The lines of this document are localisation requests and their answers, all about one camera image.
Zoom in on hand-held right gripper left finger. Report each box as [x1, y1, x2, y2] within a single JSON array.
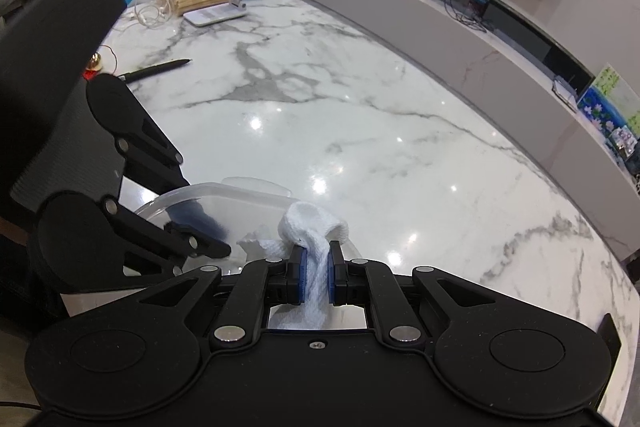
[[135, 245, 307, 351]]

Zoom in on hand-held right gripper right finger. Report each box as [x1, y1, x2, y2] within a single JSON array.
[[327, 241, 497, 351]]

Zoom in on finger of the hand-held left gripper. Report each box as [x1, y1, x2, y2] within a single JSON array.
[[116, 99, 229, 242], [102, 197, 232, 280]]

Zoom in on white cloth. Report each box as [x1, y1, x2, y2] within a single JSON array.
[[237, 202, 351, 333]]

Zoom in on clear plastic bowl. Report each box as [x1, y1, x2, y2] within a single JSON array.
[[122, 177, 363, 279]]

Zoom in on gold bell ornament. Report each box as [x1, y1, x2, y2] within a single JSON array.
[[82, 52, 107, 82]]

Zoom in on black pen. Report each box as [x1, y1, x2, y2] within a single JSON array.
[[117, 58, 192, 82]]

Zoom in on grey notebook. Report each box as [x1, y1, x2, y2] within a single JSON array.
[[551, 74, 583, 110]]

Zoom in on water lily painting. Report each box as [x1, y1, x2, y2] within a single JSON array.
[[577, 63, 640, 132]]

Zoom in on small photo box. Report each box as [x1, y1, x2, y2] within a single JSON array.
[[607, 124, 640, 160]]

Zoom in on white cable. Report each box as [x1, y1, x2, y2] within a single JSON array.
[[134, 0, 176, 28]]

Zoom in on black cables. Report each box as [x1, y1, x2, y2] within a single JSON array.
[[442, 0, 496, 32]]

